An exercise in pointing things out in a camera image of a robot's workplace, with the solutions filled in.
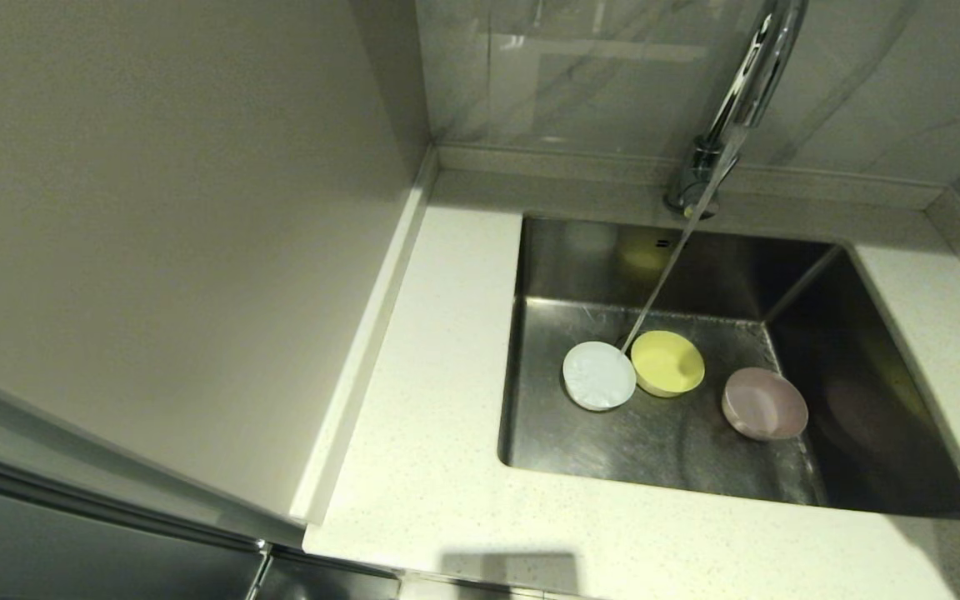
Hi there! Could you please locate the white plastic bowl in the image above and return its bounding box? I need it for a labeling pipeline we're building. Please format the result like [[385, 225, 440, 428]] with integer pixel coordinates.
[[562, 340, 638, 413]]

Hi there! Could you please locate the yellow plastic bowl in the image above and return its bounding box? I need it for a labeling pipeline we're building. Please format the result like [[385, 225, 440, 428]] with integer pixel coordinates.
[[630, 329, 706, 398]]

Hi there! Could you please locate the chrome gooseneck faucet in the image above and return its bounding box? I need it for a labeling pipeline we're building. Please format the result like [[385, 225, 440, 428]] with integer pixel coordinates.
[[665, 0, 811, 220]]

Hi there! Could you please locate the pink plastic bowl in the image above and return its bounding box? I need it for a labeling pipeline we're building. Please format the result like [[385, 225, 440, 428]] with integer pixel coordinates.
[[721, 367, 809, 442]]

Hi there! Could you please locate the stainless steel sink basin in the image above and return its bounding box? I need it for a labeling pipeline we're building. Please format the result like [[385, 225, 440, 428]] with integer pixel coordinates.
[[497, 212, 960, 522]]

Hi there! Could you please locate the clear running water stream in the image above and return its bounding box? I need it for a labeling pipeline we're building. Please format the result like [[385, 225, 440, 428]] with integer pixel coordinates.
[[618, 125, 749, 354]]

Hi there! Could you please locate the dark steel appliance door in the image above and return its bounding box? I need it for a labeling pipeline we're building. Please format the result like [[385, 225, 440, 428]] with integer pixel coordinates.
[[0, 446, 402, 600]]

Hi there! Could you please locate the chrome appliance door handle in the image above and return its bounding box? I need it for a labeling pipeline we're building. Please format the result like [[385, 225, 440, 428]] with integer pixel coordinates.
[[245, 539, 274, 600]]

